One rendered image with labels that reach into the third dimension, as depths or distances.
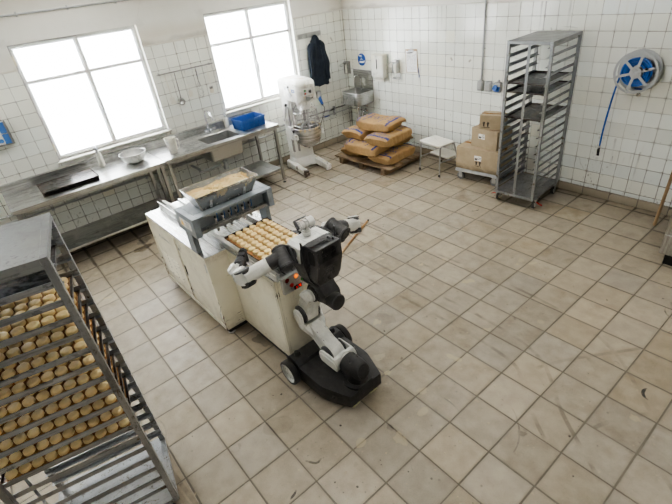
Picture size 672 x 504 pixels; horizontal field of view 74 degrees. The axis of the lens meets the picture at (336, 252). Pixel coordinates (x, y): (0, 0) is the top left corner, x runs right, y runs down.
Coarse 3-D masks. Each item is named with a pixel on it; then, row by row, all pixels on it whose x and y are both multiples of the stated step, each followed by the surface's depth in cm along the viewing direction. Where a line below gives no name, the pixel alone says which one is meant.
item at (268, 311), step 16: (288, 272) 318; (240, 288) 370; (256, 288) 341; (272, 288) 316; (304, 288) 333; (256, 304) 357; (272, 304) 330; (288, 304) 327; (256, 320) 374; (272, 320) 345; (288, 320) 333; (272, 336) 361; (288, 336) 339; (304, 336) 351; (288, 352) 348
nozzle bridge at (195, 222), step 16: (256, 192) 360; (176, 208) 351; (192, 208) 348; (224, 208) 343; (240, 208) 363; (256, 208) 367; (192, 224) 331; (208, 224) 348; (224, 224) 352; (192, 240) 348
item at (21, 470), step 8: (112, 424) 227; (120, 424) 226; (128, 424) 228; (96, 432) 224; (104, 432) 224; (112, 432) 225; (80, 440) 221; (88, 440) 220; (96, 440) 222; (64, 448) 218; (72, 448) 218; (48, 456) 215; (56, 456) 216; (24, 464) 213; (32, 464) 212; (40, 464) 213; (8, 472) 210; (16, 472) 210; (24, 472) 210; (8, 480) 209
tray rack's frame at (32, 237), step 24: (48, 216) 202; (0, 240) 186; (24, 240) 184; (48, 240) 182; (0, 264) 168; (24, 264) 167; (120, 456) 285; (144, 456) 283; (168, 456) 281; (24, 480) 231; (72, 480) 274; (96, 480) 272; (120, 480) 271; (144, 480) 269
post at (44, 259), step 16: (48, 256) 172; (48, 272) 172; (64, 288) 178; (64, 304) 180; (80, 320) 186; (96, 352) 196; (112, 384) 206; (128, 416) 218; (144, 432) 229; (160, 464) 241; (176, 496) 257
